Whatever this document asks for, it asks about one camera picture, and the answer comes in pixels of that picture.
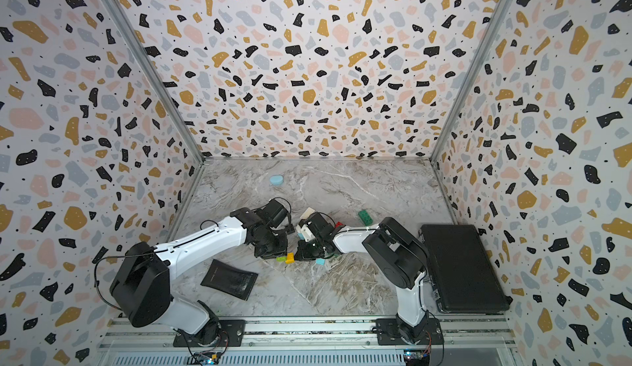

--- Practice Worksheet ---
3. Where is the yellow-orange square lego brick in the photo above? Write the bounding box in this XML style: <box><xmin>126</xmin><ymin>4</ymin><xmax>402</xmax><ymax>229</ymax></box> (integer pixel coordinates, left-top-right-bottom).
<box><xmin>285</xmin><ymin>252</ymin><xmax>295</xmax><ymax>264</ymax></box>

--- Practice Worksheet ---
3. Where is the cream long lego brick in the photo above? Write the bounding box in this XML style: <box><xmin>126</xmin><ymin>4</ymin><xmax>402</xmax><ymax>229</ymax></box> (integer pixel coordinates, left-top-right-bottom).
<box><xmin>301</xmin><ymin>207</ymin><xmax>315</xmax><ymax>220</ymax></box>

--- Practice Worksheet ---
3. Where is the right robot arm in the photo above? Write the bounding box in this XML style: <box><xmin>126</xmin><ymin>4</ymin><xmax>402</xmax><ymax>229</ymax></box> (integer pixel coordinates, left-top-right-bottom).
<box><xmin>295</xmin><ymin>212</ymin><xmax>429</xmax><ymax>344</ymax></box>

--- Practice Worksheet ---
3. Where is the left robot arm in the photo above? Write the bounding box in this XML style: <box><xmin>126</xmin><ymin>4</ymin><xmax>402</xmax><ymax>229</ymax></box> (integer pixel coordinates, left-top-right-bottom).
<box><xmin>110</xmin><ymin>200</ymin><xmax>293</xmax><ymax>347</ymax></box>

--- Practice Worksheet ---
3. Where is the dark green long lego brick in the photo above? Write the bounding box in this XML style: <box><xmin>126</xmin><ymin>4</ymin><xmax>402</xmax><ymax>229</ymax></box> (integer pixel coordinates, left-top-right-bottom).
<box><xmin>357</xmin><ymin>210</ymin><xmax>374</xmax><ymax>226</ymax></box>

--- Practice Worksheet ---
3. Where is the light blue round puck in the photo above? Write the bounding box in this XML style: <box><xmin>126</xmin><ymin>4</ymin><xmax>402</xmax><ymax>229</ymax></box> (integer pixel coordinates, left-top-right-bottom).
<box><xmin>269</xmin><ymin>175</ymin><xmax>284</xmax><ymax>187</ymax></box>

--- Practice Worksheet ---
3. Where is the green circuit board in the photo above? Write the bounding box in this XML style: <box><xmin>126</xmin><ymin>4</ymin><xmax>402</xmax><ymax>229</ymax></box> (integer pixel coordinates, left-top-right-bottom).
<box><xmin>196</xmin><ymin>352</ymin><xmax>221</xmax><ymax>365</ymax></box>

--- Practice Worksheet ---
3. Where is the black hard case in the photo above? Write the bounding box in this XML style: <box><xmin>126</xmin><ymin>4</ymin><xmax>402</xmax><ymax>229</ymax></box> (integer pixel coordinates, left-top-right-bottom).
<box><xmin>419</xmin><ymin>224</ymin><xmax>510</xmax><ymax>315</ymax></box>

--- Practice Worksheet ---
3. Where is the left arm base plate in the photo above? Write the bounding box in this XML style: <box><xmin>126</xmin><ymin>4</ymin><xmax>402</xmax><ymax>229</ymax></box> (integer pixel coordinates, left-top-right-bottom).
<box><xmin>172</xmin><ymin>319</ymin><xmax>246</xmax><ymax>351</ymax></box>

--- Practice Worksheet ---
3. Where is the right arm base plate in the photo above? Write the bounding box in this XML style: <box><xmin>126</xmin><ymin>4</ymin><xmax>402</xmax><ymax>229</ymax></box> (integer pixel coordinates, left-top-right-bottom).
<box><xmin>372</xmin><ymin>318</ymin><xmax>444</xmax><ymax>346</ymax></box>

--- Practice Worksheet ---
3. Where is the aluminium frame rail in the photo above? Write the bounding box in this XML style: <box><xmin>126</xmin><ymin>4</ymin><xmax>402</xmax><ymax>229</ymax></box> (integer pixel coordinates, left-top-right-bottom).
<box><xmin>95</xmin><ymin>316</ymin><xmax>522</xmax><ymax>365</ymax></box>

